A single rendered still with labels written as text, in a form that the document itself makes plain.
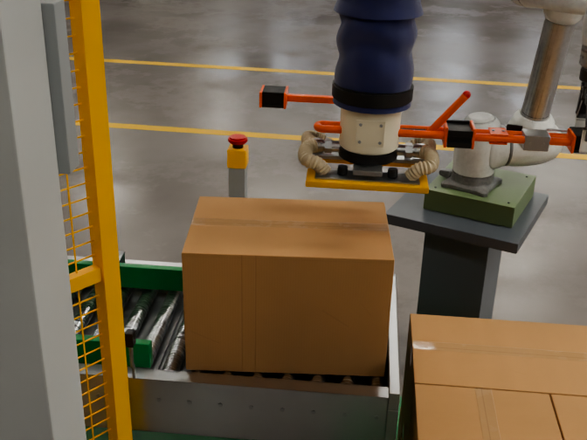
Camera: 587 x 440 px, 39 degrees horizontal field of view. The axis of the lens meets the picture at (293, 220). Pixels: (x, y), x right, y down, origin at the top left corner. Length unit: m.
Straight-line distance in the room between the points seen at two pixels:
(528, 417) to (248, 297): 0.86
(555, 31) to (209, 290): 1.44
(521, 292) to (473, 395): 1.75
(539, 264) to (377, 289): 2.24
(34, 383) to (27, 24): 0.63
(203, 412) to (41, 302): 1.09
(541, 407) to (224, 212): 1.10
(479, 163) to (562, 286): 1.40
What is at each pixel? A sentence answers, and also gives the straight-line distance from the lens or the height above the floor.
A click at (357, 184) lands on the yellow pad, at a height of 1.15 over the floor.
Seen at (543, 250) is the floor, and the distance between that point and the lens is 4.68.
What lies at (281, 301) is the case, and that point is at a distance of 2.40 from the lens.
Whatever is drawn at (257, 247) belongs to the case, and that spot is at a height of 0.95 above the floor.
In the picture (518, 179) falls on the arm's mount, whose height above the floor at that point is 0.83.
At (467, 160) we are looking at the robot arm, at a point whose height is 0.96.
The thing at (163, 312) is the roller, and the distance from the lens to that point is 2.84.
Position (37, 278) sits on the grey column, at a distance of 1.46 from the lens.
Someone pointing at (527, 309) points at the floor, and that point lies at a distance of 4.10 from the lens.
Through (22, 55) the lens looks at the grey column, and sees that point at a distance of 1.37.
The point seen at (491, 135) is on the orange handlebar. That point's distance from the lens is 2.38.
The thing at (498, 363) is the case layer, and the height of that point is 0.54.
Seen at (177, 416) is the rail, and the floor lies 0.47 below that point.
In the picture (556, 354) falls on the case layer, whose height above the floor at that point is 0.54.
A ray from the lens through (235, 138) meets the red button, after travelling 2.94.
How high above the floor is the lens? 2.03
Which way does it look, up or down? 25 degrees down
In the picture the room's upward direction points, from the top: 1 degrees clockwise
